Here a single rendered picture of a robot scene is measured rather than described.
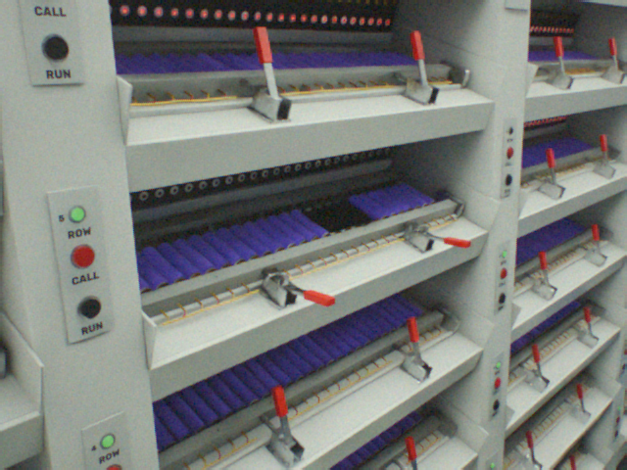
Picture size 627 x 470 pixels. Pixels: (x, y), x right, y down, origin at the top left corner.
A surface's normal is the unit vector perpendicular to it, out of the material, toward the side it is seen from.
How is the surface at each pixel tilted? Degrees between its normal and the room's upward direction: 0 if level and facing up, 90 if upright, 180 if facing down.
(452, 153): 90
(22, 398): 20
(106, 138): 90
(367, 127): 110
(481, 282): 90
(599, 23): 90
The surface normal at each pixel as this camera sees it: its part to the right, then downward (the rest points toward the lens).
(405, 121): 0.68, 0.49
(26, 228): 0.72, 0.16
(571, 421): 0.22, -0.85
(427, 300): -0.70, 0.21
